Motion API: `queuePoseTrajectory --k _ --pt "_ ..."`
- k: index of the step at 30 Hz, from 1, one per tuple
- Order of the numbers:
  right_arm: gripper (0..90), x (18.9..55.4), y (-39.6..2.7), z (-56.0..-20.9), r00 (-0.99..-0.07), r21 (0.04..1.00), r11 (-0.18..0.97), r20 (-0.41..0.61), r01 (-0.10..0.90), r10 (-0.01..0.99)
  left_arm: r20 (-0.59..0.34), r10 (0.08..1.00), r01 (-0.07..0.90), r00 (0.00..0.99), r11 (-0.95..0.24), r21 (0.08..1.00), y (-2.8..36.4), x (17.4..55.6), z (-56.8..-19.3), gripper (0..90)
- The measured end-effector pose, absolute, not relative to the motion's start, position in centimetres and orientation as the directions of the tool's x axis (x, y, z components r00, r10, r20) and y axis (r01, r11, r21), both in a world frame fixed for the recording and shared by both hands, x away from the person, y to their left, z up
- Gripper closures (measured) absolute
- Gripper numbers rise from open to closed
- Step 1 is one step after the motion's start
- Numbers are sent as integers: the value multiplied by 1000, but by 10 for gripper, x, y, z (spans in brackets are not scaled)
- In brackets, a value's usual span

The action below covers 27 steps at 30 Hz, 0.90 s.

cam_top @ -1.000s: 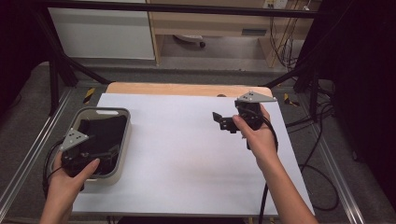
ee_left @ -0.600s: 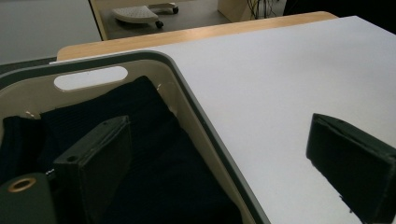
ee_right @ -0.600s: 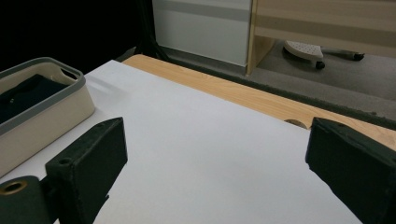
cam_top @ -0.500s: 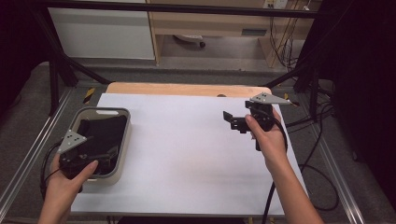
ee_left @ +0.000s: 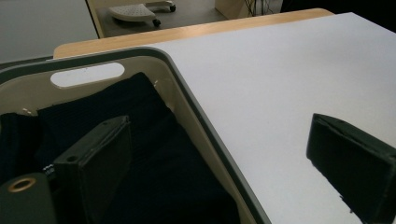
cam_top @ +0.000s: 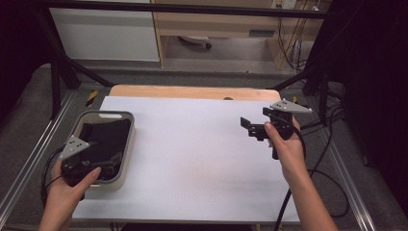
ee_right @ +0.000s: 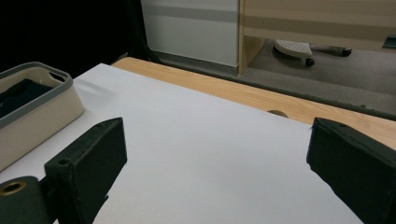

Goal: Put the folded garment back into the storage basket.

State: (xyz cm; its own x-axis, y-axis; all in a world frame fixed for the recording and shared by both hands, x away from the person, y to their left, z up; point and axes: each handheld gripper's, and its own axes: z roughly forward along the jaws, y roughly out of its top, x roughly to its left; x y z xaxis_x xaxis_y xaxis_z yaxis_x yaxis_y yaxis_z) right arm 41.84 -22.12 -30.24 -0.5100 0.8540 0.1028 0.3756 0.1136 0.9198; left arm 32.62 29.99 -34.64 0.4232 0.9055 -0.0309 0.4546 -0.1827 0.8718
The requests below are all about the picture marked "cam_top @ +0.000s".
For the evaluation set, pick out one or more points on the white cabinet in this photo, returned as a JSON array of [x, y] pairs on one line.
[[106, 35]]

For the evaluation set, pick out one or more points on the yellow black tape strip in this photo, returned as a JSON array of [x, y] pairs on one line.
[[295, 100], [91, 98]]

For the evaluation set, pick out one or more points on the person's right hand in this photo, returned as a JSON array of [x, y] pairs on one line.
[[290, 157]]

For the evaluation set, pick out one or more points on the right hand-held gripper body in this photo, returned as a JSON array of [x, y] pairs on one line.
[[284, 122]]

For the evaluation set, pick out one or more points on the white power strip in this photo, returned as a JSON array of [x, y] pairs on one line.
[[284, 4]]

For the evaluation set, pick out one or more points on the office chair base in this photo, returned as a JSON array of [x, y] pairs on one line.
[[195, 39]]

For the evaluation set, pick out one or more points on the white table sheet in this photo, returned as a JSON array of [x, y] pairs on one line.
[[192, 160]]

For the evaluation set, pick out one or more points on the grey plastic basket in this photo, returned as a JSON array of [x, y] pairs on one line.
[[128, 154]]

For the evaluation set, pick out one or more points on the person's left hand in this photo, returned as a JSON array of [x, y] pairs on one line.
[[64, 195]]

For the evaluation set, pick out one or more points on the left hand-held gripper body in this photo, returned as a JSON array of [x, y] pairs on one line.
[[75, 170]]

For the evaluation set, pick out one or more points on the black metal stand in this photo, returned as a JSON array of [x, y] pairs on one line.
[[322, 89], [56, 86]]

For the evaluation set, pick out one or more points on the aluminium floor rail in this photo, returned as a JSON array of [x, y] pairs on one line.
[[29, 160], [349, 186]]

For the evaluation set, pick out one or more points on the black horizontal frame bar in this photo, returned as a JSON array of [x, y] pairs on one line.
[[192, 8]]

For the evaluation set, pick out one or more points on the black curtain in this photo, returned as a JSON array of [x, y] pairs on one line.
[[16, 48], [375, 96]]

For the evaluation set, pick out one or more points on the light wooden desk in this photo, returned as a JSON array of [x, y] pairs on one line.
[[218, 27]]

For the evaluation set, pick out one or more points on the black shorts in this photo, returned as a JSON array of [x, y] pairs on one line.
[[109, 138]]

